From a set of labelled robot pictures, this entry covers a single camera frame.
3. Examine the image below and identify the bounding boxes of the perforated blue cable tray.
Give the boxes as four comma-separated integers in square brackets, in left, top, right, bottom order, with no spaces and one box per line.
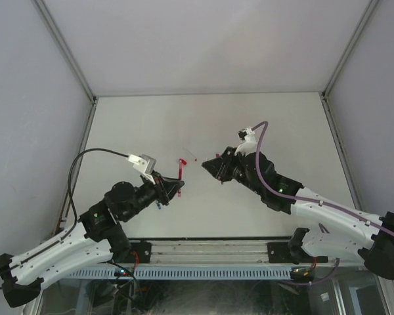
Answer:
[65,265,292,280]

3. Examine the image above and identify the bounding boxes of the red white pen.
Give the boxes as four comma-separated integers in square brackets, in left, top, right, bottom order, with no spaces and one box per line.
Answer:
[177,163,183,197]

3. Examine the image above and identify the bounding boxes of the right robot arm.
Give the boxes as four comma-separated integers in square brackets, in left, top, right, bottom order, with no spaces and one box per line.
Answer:
[202,147,394,280]

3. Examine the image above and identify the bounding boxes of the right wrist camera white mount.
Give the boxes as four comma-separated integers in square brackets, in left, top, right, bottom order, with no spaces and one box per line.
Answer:
[234,127,257,156]

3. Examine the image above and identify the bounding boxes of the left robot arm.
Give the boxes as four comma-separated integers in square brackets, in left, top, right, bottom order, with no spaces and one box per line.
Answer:
[0,172,185,308]

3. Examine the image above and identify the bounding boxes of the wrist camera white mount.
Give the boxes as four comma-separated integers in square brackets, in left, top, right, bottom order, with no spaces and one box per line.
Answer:
[234,127,257,156]
[126,154,156,184]

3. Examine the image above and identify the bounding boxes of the black cable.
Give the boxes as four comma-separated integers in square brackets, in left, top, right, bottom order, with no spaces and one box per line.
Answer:
[0,148,131,290]

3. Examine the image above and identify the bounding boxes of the thin red tipped refill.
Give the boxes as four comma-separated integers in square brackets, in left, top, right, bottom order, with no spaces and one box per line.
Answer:
[183,147,198,161]

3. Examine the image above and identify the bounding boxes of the aluminium rail frame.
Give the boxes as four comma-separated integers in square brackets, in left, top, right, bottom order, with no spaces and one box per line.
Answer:
[35,238,391,265]

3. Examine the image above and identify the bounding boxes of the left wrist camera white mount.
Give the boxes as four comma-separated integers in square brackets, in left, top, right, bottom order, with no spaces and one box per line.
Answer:
[126,154,156,184]

